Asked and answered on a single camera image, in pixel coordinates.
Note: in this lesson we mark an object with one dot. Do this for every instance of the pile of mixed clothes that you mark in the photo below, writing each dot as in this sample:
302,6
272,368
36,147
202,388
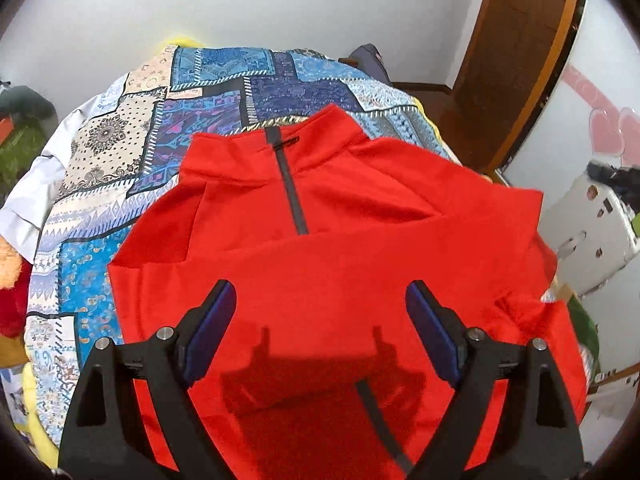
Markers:
20,130

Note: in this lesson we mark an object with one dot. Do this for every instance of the brown wooden door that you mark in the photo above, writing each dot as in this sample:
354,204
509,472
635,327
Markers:
515,60

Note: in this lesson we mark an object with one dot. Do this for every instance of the red and orange plush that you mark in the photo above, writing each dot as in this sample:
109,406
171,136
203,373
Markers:
11,290

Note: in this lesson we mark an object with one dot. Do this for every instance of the red zip pullover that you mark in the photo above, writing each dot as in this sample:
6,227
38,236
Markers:
320,260

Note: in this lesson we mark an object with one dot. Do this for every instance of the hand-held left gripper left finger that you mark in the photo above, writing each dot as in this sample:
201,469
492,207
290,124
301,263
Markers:
212,327

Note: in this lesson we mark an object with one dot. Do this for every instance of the white plastic stool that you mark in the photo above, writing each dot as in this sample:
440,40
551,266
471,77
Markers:
585,240

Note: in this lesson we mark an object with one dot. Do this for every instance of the blue patchwork blanket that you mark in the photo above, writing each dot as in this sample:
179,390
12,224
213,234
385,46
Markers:
125,130

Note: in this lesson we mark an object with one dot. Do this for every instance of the dark blue pillow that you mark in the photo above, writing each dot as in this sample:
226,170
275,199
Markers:
372,62

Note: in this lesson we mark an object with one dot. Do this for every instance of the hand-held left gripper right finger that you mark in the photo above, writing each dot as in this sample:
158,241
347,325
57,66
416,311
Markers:
431,330

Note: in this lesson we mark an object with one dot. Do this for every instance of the pink heart wall sticker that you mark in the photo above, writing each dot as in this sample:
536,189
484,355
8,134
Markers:
607,120

